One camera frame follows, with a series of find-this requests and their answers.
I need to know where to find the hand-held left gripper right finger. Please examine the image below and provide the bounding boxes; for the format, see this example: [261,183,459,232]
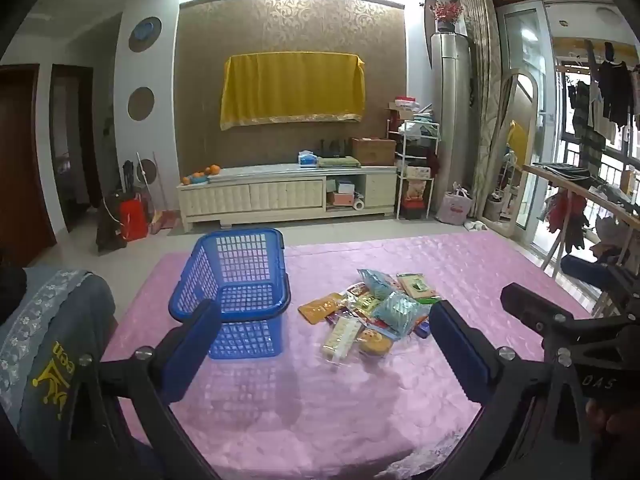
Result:
[429,300,597,480]

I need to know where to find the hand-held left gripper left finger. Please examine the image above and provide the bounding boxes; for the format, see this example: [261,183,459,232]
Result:
[61,300,222,480]

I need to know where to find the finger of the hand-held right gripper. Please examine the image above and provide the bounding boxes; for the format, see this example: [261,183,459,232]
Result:
[606,266,640,313]
[500,282,626,362]

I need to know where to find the blue plastic basket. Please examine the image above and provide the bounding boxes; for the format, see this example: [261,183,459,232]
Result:
[168,228,292,360]

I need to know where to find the teal snack packet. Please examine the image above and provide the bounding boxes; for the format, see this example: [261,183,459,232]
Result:
[372,291,432,337]
[357,268,401,302]

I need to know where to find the green snack packet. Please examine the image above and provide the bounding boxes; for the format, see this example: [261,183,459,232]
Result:
[397,273,437,302]

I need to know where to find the clear yellow cake packet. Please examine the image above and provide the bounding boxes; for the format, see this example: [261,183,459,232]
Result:
[357,327,396,362]

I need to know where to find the white tray snack packet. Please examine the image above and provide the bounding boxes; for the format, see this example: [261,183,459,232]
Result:
[322,316,363,365]

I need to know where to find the mustard orange snack packet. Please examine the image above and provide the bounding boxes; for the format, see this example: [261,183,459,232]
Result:
[298,294,347,325]

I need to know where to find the person's right hand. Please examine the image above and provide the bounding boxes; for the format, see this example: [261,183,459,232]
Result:
[586,401,640,450]

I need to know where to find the dark blue cloth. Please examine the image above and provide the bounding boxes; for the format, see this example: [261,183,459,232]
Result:
[560,254,617,288]

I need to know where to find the red hanging cloth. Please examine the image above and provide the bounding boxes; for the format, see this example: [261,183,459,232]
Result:
[547,191,590,252]

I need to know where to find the pink quilted table cover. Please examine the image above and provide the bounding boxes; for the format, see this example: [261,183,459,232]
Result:
[102,230,596,480]

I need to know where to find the wooden board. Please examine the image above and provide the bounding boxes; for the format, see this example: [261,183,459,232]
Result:
[522,162,640,234]

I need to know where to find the white shopping bag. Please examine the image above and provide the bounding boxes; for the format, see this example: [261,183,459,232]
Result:
[435,184,474,225]

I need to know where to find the broom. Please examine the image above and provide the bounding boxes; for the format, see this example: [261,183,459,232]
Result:
[149,151,177,234]

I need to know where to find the arched standing mirror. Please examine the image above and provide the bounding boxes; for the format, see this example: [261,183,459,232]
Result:
[477,72,539,239]

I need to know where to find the red bag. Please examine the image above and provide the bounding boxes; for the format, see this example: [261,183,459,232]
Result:
[118,199,150,242]

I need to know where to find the grey lace chair cover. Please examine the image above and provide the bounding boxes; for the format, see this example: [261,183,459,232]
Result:
[0,266,117,480]

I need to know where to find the black bag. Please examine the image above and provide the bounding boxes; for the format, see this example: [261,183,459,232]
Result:
[95,192,127,254]

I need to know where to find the cream TV cabinet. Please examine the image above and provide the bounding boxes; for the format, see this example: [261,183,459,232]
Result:
[176,164,399,234]

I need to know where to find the white metal shelf rack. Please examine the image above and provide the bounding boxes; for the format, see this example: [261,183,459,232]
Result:
[386,95,441,221]

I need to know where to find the black cloth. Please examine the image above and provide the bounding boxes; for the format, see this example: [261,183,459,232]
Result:
[0,265,27,326]

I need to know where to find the hanging clothes rack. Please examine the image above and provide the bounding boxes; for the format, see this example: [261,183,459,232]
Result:
[564,40,640,177]

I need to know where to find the white standing air conditioner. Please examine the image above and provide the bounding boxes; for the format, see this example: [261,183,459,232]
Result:
[431,32,474,211]

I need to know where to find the brown cardboard box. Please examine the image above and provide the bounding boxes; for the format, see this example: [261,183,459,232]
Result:
[350,137,397,166]

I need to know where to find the beige patterned curtain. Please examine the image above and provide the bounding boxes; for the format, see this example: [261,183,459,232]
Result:
[459,0,502,222]

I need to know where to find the brown wooden door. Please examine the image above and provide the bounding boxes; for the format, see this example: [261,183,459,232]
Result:
[0,63,56,267]

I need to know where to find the glass sliding door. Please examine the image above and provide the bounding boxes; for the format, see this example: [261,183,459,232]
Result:
[500,0,554,257]

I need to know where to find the yellow fringed cloth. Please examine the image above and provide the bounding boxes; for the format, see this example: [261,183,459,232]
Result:
[220,51,366,131]

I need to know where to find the red flower vase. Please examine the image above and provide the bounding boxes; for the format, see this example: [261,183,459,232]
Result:
[429,0,466,35]

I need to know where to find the dark brown door frame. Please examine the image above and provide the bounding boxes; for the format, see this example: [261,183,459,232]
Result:
[49,63,102,233]

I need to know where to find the large round brown wall disc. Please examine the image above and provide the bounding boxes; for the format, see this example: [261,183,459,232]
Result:
[127,86,155,122]

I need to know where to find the round blue wall plate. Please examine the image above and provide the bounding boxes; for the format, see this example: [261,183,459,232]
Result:
[128,16,162,54]

